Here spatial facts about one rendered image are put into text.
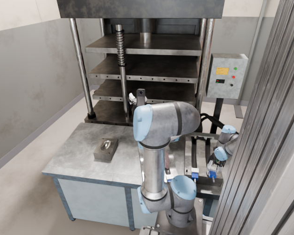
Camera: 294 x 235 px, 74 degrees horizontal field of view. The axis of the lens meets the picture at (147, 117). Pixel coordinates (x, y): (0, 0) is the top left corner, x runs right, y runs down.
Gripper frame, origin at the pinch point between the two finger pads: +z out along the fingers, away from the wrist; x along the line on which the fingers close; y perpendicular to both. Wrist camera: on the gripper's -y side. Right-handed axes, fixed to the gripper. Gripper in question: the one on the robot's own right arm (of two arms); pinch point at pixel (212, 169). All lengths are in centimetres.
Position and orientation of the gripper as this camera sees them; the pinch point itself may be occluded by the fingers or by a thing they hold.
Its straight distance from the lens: 148.6
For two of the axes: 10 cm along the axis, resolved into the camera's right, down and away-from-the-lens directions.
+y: -1.6, 4.2, -8.9
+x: 9.8, 2.0, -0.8
